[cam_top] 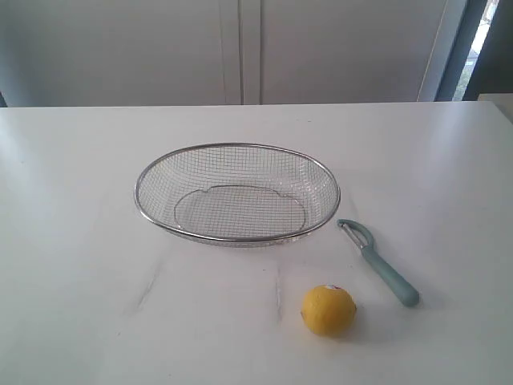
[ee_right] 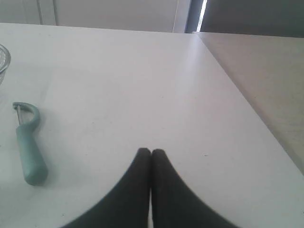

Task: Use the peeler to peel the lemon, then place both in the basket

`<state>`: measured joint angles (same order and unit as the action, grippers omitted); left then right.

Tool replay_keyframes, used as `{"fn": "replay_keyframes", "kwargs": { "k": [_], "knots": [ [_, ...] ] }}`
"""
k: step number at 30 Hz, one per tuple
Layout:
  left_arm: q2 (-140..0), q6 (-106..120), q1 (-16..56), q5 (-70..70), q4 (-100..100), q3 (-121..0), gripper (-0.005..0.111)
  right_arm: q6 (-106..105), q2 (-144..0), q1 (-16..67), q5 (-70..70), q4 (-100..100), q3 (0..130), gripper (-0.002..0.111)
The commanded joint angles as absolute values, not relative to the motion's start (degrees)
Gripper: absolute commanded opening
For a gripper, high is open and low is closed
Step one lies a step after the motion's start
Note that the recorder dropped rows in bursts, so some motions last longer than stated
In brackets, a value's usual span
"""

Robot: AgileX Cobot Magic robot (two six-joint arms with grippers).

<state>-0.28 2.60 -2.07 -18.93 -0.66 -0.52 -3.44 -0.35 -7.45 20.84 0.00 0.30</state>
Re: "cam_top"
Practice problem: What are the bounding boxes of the yellow lemon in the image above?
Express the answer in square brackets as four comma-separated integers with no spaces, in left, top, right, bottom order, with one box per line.
[301,285,357,338]

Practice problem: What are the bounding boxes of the teal handled peeler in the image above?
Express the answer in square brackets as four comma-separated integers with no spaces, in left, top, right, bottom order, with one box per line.
[337,219,420,307]

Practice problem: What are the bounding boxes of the metal wire mesh basket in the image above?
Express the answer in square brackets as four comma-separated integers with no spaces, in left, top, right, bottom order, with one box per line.
[134,143,341,247]

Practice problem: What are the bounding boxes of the blue window frame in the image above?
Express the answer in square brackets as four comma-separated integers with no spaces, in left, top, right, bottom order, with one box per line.
[416,0,487,102]

